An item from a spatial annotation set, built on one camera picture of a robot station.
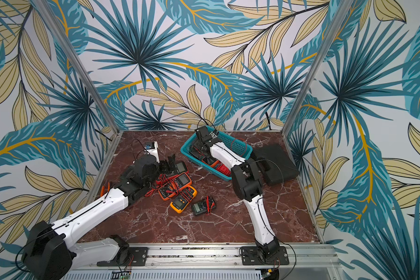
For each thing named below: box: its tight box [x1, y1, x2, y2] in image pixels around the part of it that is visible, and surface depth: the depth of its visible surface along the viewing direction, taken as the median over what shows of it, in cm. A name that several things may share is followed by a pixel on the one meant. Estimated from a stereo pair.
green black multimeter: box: [189, 143, 206, 160], surface depth 100 cm
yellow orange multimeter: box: [170, 185, 198, 214], surface depth 88 cm
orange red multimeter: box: [158, 172, 193, 202], surface depth 92 cm
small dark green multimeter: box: [192, 195, 216, 216], surface depth 85 cm
